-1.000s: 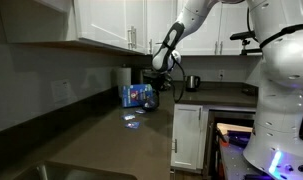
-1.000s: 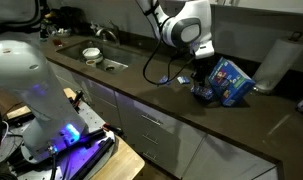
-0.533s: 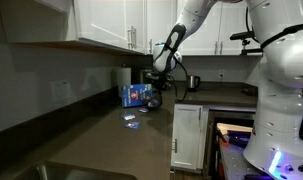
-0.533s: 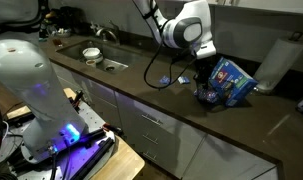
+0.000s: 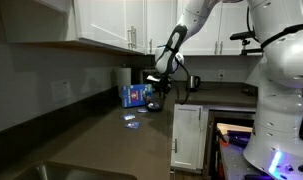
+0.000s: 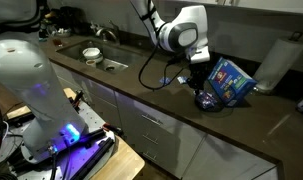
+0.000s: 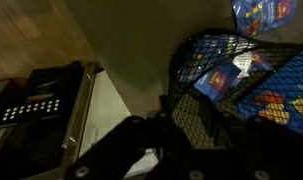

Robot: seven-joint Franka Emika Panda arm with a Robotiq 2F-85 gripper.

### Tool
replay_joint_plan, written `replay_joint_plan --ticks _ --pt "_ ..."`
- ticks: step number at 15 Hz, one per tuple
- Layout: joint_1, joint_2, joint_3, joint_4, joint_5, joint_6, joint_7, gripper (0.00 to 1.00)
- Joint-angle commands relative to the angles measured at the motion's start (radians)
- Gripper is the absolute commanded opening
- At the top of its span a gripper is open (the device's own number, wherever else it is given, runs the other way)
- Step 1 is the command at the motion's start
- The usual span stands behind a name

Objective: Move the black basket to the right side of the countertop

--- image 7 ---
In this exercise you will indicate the blue sticker packet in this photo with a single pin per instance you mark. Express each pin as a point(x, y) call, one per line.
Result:
point(207, 53)

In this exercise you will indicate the blue cardboard box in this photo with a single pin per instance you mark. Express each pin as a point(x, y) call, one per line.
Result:
point(284, 96)

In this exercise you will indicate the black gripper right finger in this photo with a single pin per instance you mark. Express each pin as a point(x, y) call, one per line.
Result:
point(271, 150)

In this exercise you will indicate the white lower cabinet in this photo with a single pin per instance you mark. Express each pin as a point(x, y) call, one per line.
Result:
point(104, 113)

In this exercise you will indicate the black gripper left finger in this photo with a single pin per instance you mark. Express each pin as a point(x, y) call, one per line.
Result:
point(124, 150)

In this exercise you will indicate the small blue loose packet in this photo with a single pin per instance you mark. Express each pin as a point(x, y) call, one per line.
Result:
point(264, 15)

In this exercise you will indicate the black kitchen appliance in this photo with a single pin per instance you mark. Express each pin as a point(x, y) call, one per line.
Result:
point(34, 133)

